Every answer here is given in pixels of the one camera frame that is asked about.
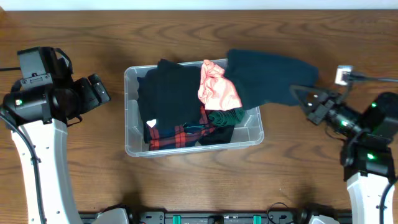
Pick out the coral pink garment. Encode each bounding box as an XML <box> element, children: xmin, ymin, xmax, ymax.
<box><xmin>198</xmin><ymin>60</ymin><xmax>243</xmax><ymax>111</ymax></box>

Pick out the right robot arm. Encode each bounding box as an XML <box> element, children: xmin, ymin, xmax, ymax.
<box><xmin>290</xmin><ymin>85</ymin><xmax>397</xmax><ymax>223</ymax></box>

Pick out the black garment with tag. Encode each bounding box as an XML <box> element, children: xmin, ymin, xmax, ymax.
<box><xmin>137</xmin><ymin>59</ymin><xmax>201</xmax><ymax>129</ymax></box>

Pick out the dark green garment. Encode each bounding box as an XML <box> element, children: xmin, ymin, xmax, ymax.
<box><xmin>208</xmin><ymin>108</ymin><xmax>245</xmax><ymax>127</ymax></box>

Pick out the clear plastic storage bin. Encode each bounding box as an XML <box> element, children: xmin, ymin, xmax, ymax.
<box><xmin>124</xmin><ymin>65</ymin><xmax>264</xmax><ymax>158</ymax></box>

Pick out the red navy plaid shirt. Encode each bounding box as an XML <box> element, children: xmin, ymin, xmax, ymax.
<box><xmin>144</xmin><ymin>105</ymin><xmax>216</xmax><ymax>151</ymax></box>

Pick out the dark teal garment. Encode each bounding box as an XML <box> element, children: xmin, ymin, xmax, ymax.
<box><xmin>224</xmin><ymin>49</ymin><xmax>319</xmax><ymax>110</ymax></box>

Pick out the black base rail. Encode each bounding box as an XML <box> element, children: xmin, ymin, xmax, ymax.
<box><xmin>128</xmin><ymin>210</ymin><xmax>310</xmax><ymax>224</ymax></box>

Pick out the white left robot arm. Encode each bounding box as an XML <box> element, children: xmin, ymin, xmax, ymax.
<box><xmin>1</xmin><ymin>73</ymin><xmax>129</xmax><ymax>223</ymax></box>

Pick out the black gathered garment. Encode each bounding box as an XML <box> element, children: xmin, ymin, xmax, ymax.
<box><xmin>198</xmin><ymin>126</ymin><xmax>234</xmax><ymax>146</ymax></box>

